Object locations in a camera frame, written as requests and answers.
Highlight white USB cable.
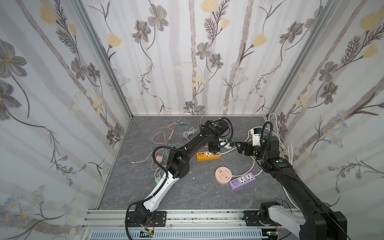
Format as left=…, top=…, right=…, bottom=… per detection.
left=182, top=116, right=205, bottom=139

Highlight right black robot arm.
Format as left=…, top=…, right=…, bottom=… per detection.
left=235, top=121, right=350, bottom=240

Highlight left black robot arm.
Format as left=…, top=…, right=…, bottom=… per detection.
left=125, top=117, right=233, bottom=228

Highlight orange power strip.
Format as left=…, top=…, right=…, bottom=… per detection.
left=197, top=152, right=222, bottom=162

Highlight round pink power socket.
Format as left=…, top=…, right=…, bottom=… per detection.
left=215, top=167, right=233, bottom=185

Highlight purple power strip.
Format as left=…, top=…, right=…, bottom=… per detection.
left=229, top=173, right=256, bottom=190

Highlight pink charger adapter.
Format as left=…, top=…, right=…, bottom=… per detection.
left=156, top=155, right=163, bottom=164

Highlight light green charger adapter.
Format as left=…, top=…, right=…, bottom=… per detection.
left=154, top=178, right=161, bottom=185

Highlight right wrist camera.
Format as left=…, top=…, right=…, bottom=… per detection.
left=250, top=127, right=262, bottom=146

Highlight white power strip cords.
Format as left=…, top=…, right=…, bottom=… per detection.
left=232, top=112, right=301, bottom=211

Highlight pink multi-head charging cable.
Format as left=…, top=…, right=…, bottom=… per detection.
left=150, top=120, right=181, bottom=148

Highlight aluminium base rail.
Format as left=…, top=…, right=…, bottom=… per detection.
left=79, top=206, right=306, bottom=240

